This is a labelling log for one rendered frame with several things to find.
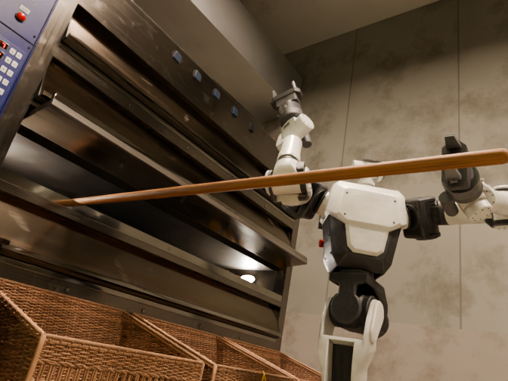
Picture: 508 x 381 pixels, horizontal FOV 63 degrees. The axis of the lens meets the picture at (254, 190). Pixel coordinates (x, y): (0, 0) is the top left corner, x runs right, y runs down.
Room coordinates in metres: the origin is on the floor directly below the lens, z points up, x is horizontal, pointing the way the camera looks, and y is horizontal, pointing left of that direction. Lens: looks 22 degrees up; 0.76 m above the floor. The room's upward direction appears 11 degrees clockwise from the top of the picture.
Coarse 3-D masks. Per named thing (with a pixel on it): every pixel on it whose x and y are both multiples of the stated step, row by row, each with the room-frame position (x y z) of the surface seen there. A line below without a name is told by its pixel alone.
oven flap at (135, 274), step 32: (0, 224) 1.30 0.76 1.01; (32, 224) 1.38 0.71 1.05; (64, 224) 1.49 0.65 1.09; (32, 256) 1.36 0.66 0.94; (64, 256) 1.48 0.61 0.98; (96, 256) 1.59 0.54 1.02; (128, 256) 1.72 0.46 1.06; (128, 288) 1.68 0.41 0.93; (160, 288) 1.85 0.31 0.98; (192, 288) 2.03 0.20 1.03; (224, 288) 2.24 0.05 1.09; (224, 320) 2.19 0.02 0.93; (256, 320) 2.45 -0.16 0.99
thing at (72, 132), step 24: (24, 120) 1.26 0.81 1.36; (48, 120) 1.25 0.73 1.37; (72, 120) 1.24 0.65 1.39; (72, 144) 1.39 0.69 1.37; (96, 144) 1.38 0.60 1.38; (120, 144) 1.38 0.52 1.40; (120, 168) 1.53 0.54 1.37; (144, 168) 1.52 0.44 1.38; (192, 216) 1.96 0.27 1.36; (216, 216) 1.93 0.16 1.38; (240, 240) 2.24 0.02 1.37; (264, 240) 2.21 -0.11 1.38; (288, 264) 2.58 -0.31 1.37
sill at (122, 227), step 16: (0, 176) 1.25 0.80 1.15; (16, 176) 1.29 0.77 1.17; (32, 192) 1.34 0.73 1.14; (48, 192) 1.38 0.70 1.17; (80, 208) 1.48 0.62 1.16; (112, 224) 1.60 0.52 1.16; (144, 240) 1.74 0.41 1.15; (160, 240) 1.81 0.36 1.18; (192, 256) 1.98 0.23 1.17; (224, 272) 2.18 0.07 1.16; (256, 288) 2.43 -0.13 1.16
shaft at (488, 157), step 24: (336, 168) 0.84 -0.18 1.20; (360, 168) 0.80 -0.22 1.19; (384, 168) 0.77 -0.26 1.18; (408, 168) 0.74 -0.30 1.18; (432, 168) 0.71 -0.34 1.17; (456, 168) 0.69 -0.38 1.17; (144, 192) 1.26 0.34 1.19; (168, 192) 1.19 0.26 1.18; (192, 192) 1.13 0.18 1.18; (216, 192) 1.09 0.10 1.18
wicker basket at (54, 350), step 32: (0, 288) 1.32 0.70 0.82; (32, 288) 1.40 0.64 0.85; (0, 320) 1.12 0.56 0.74; (32, 320) 1.41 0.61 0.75; (64, 320) 1.50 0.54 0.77; (96, 320) 1.60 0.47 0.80; (128, 320) 1.66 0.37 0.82; (0, 352) 1.09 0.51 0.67; (32, 352) 1.00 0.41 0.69; (64, 352) 1.04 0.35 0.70; (96, 352) 1.10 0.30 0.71; (128, 352) 1.17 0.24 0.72; (160, 352) 1.53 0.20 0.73
